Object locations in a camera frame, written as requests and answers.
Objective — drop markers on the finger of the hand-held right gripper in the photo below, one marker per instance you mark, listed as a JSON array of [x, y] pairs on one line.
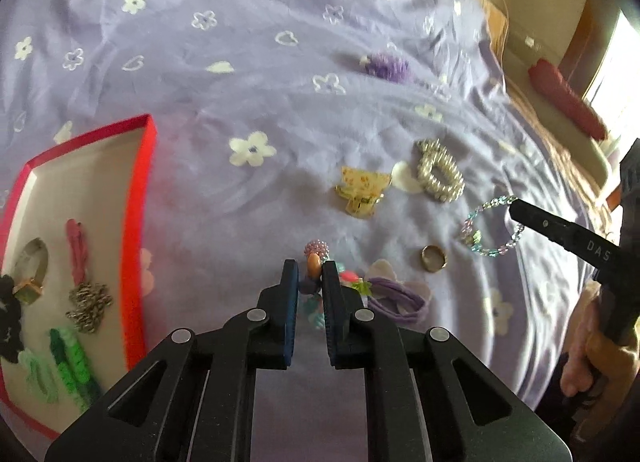
[[550, 228]]

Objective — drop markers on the red cardboard box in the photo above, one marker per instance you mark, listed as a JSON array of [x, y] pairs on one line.
[[100, 192]]

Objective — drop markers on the purple flower print blanket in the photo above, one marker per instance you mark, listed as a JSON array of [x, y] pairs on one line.
[[250, 67]]

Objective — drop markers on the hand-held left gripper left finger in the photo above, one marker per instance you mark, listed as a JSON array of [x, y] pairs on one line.
[[291, 312]]

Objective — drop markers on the pink hair clip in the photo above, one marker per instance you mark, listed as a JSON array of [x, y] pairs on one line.
[[77, 252]]

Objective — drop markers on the black scrunchie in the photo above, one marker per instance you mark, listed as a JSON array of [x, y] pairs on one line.
[[9, 322]]

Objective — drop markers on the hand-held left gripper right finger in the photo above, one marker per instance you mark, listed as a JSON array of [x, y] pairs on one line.
[[331, 314]]

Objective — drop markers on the green knitted scrunchie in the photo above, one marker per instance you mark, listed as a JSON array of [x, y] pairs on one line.
[[70, 357]]

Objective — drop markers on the purple pom flower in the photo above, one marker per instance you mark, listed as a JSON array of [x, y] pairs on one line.
[[385, 66]]

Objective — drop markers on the white shell piece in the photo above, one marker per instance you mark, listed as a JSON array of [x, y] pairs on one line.
[[402, 177]]

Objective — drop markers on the red cloth bundle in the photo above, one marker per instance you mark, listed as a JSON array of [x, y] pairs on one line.
[[565, 97]]

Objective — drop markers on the person's right hand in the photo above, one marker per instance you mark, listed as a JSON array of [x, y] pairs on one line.
[[595, 357]]

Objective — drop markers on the yellow hair claw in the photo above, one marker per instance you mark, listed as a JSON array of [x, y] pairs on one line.
[[362, 190]]

